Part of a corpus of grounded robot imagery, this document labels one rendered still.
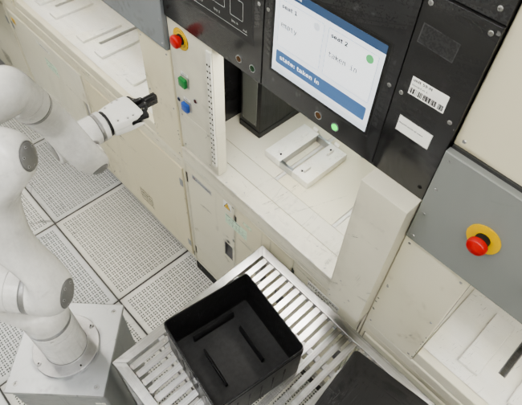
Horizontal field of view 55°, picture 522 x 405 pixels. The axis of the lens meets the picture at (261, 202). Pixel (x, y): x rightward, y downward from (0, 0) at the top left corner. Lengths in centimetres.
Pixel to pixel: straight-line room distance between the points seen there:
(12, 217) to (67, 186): 189
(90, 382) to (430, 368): 95
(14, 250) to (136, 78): 118
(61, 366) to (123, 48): 137
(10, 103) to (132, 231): 170
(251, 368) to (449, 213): 76
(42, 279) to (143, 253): 145
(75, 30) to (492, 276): 204
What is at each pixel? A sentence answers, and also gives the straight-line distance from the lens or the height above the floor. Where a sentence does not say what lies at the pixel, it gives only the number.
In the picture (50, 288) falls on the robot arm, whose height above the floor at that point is 118.
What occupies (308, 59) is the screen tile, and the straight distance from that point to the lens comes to 109.
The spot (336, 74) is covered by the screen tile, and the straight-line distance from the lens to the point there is 105.
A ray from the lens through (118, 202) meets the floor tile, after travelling 284.
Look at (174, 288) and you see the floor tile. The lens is 250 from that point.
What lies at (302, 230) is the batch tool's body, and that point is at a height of 87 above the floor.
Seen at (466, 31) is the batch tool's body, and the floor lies 177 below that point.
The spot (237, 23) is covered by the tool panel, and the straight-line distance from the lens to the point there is 124.
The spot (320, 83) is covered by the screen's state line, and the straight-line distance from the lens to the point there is 110.
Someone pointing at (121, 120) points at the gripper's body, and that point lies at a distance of 146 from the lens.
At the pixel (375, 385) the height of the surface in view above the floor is 86.
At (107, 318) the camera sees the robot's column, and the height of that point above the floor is 76.
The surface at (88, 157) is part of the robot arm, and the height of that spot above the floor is 125.
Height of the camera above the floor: 220
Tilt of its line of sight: 53 degrees down
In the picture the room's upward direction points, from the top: 3 degrees clockwise
